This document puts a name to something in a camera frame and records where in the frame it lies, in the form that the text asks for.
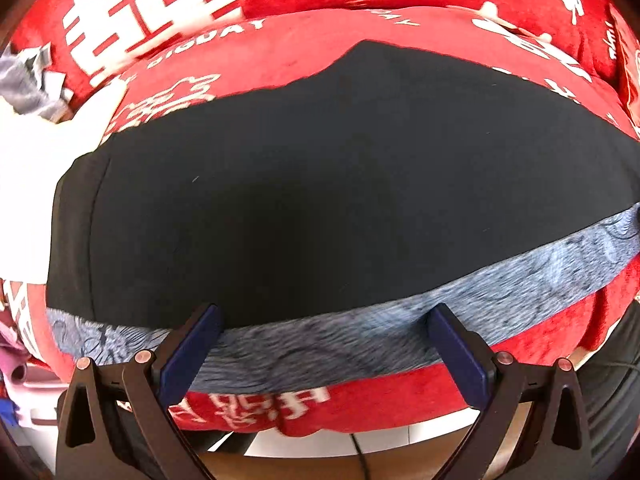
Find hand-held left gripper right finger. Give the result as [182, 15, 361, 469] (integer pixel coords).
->
[427, 305, 594, 480]

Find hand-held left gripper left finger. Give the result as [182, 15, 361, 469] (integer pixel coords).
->
[55, 302, 224, 480]

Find black pants grey waistband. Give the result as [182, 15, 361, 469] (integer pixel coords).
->
[45, 40, 640, 396]

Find pink object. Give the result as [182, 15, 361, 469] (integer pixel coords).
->
[0, 309, 32, 387]

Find white cloth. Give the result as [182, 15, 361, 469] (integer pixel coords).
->
[0, 79, 127, 287]

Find grey cloth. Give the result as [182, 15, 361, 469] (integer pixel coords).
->
[0, 45, 74, 126]

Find red printed blanket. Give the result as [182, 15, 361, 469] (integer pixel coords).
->
[0, 2, 640, 436]

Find red pillow large white print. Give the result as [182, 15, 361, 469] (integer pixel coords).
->
[10, 0, 247, 92]

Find black cable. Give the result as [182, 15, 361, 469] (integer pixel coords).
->
[349, 432, 372, 480]

